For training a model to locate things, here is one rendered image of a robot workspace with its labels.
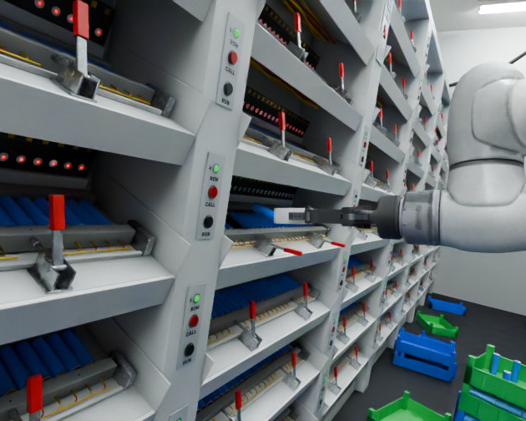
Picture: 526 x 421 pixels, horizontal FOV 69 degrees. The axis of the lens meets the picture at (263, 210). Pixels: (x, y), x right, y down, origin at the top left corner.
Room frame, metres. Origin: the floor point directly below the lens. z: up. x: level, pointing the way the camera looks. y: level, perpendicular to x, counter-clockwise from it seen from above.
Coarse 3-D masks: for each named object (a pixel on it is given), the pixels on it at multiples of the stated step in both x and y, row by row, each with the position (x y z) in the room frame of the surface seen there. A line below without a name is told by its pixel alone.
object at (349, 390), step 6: (354, 378) 1.75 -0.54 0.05; (354, 384) 1.72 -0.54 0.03; (348, 390) 1.64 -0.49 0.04; (342, 396) 1.57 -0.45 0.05; (348, 396) 1.66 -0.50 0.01; (336, 402) 1.52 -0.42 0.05; (342, 402) 1.58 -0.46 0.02; (330, 408) 1.46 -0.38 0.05; (336, 408) 1.51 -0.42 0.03; (330, 414) 1.44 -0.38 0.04; (324, 420) 1.38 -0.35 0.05; (330, 420) 1.45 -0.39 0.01
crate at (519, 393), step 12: (492, 348) 1.20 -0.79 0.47; (468, 360) 1.08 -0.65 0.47; (480, 360) 1.17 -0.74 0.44; (504, 360) 1.18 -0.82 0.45; (468, 372) 1.08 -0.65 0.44; (480, 372) 1.06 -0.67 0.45; (468, 384) 1.07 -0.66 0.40; (480, 384) 1.05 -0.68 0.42; (492, 384) 1.03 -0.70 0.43; (504, 384) 1.01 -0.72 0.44; (516, 384) 0.99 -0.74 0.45; (504, 396) 1.01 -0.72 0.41; (516, 396) 0.99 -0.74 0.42
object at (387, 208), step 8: (384, 200) 0.64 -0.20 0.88; (392, 200) 0.63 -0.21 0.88; (400, 200) 0.63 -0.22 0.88; (384, 208) 0.63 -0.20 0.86; (392, 208) 0.62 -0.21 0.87; (368, 216) 0.64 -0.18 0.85; (376, 216) 0.63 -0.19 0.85; (384, 216) 0.62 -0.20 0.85; (392, 216) 0.62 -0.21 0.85; (376, 224) 0.63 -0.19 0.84; (384, 224) 0.63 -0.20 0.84; (392, 224) 0.62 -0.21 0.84; (384, 232) 0.63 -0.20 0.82; (392, 232) 0.63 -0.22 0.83
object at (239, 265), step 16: (320, 224) 1.13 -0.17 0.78; (336, 224) 1.13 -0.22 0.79; (224, 240) 0.59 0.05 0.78; (336, 240) 1.12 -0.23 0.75; (224, 256) 0.58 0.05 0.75; (240, 256) 0.68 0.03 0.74; (256, 256) 0.71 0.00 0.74; (272, 256) 0.76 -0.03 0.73; (288, 256) 0.81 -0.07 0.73; (304, 256) 0.89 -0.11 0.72; (320, 256) 1.00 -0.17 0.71; (224, 272) 0.61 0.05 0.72; (240, 272) 0.66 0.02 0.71; (256, 272) 0.72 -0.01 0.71; (272, 272) 0.78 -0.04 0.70
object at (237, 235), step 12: (264, 228) 0.82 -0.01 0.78; (276, 228) 0.87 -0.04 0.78; (288, 228) 0.92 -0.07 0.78; (300, 228) 0.97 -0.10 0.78; (312, 228) 1.04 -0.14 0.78; (324, 228) 1.11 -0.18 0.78; (240, 240) 0.72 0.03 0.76; (252, 240) 0.76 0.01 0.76; (288, 240) 0.88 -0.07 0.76; (300, 240) 0.93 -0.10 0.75
